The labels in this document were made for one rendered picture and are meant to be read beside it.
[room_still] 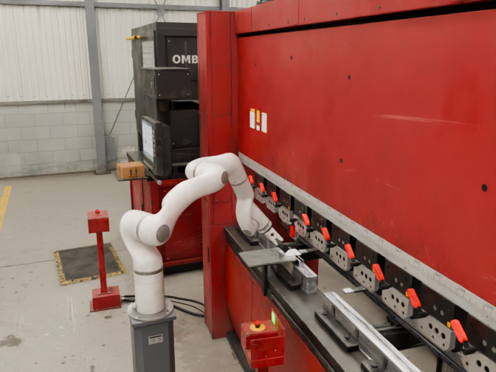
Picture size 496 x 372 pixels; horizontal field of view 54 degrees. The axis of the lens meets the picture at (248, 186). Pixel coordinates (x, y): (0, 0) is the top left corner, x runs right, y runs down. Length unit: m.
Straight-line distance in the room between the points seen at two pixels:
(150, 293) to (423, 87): 1.27
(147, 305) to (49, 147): 7.24
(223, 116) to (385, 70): 1.71
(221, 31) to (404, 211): 1.94
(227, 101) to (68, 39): 6.02
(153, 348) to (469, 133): 1.45
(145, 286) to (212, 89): 1.59
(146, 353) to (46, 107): 7.25
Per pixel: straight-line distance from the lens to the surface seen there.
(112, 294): 4.30
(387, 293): 1.83
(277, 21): 2.58
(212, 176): 2.08
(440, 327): 1.63
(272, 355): 2.35
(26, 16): 9.03
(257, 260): 2.57
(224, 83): 3.24
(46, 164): 9.20
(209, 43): 3.21
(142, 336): 2.11
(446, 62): 1.51
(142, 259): 2.01
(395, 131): 1.69
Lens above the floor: 2.03
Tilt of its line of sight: 15 degrees down
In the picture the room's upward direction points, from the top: straight up
